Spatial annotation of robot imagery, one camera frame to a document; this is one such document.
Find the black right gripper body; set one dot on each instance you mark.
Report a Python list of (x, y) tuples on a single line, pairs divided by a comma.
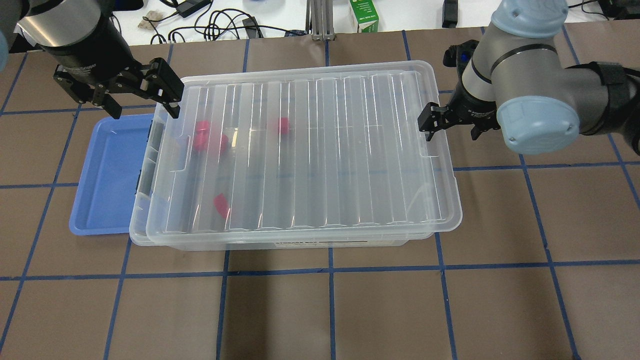
[(473, 111)]

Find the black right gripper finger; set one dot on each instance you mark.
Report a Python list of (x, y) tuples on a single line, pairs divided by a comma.
[(433, 119), (478, 130)]

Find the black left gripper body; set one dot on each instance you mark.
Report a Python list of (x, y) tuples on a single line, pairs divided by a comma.
[(90, 54)]

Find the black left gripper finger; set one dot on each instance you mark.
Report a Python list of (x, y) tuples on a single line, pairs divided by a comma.
[(110, 105), (164, 86)]

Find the clear plastic box lid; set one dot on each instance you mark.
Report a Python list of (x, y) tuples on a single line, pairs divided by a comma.
[(400, 88)]

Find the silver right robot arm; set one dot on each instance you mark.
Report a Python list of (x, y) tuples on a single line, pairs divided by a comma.
[(512, 81)]

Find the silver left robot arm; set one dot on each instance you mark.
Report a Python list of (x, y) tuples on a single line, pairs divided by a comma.
[(24, 14)]

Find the blue plastic tray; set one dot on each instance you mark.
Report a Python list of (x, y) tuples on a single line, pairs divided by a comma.
[(106, 190)]

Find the clear plastic storage box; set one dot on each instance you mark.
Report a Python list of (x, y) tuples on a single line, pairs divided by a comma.
[(331, 181)]

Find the black power adapter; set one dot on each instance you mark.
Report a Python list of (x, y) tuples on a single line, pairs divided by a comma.
[(187, 8)]

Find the green white carton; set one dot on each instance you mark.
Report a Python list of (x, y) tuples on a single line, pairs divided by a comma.
[(364, 16)]

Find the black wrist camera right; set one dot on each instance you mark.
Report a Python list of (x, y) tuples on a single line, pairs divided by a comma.
[(458, 56)]

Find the aluminium frame post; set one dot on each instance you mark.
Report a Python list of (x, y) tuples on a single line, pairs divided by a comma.
[(319, 20)]

